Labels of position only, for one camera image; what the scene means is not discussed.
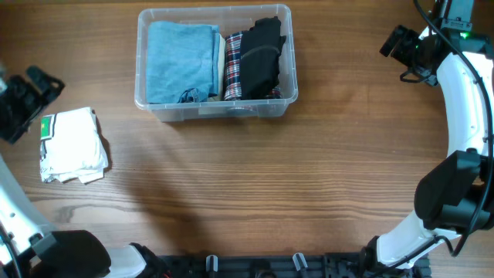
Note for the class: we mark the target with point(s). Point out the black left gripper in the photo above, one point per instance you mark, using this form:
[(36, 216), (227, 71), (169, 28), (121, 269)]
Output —
[(38, 100)]

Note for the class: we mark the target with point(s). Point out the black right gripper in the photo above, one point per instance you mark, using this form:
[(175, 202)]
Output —
[(409, 37)]

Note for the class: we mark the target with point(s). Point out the white printed t-shirt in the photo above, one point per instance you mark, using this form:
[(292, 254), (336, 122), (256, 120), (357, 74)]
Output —
[(70, 147)]

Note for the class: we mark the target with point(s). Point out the blue denim cloth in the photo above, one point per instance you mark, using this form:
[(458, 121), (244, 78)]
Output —
[(182, 63)]

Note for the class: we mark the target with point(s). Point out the black cloth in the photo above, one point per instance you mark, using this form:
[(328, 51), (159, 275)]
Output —
[(260, 50)]

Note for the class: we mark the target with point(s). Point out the cream cloth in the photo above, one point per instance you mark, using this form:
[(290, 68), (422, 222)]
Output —
[(220, 67)]

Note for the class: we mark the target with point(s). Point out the red navy plaid cloth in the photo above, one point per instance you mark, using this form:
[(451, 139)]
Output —
[(232, 70)]

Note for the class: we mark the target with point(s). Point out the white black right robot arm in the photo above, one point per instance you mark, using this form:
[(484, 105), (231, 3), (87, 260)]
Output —
[(455, 199)]

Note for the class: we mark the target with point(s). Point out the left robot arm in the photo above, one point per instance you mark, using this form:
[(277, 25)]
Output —
[(30, 245)]

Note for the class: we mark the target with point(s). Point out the white label on bin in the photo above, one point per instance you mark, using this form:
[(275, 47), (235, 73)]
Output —
[(212, 111)]

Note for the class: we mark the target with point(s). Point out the clear plastic storage bin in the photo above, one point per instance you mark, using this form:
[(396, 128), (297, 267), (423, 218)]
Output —
[(229, 19)]

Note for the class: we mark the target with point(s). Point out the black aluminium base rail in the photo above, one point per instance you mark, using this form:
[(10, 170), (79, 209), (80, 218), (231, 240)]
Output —
[(329, 265)]

